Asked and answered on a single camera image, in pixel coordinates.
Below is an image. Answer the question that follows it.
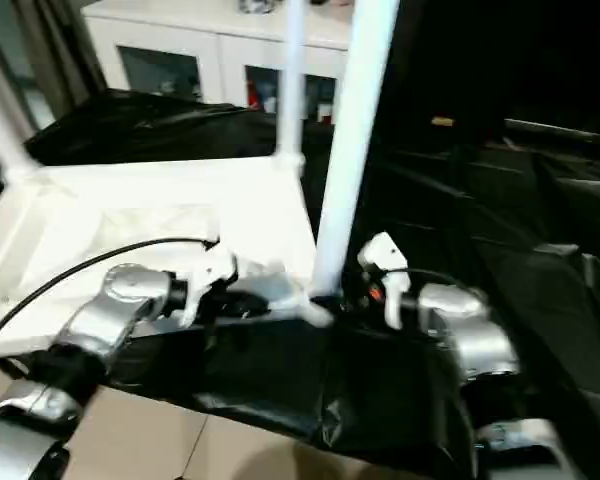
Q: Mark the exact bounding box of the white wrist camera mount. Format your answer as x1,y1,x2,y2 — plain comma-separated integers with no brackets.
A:
356,231,410,331
178,241,240,330

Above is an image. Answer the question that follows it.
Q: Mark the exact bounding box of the white glass-door cabinet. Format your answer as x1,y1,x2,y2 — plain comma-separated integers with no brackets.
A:
81,0,357,124

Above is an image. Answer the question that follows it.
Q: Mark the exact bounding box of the clear glass ornament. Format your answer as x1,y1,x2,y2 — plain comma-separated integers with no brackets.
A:
236,0,285,14

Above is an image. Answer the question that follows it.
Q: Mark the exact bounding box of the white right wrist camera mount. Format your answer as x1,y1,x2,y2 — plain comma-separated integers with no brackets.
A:
356,231,410,331

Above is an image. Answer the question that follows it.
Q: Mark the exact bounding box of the black cabinet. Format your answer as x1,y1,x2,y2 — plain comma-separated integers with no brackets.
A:
384,0,600,131

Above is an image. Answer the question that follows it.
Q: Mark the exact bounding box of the grey curtain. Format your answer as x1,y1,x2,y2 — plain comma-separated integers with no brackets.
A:
0,0,107,146

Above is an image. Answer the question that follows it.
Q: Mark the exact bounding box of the white plastic table top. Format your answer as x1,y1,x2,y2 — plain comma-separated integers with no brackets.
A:
0,151,335,362

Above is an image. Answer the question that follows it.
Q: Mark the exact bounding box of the black work mat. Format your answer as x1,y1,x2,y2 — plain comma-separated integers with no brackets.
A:
0,87,600,480

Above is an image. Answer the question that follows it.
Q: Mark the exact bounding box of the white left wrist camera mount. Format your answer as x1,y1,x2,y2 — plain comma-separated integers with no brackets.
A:
178,241,240,330

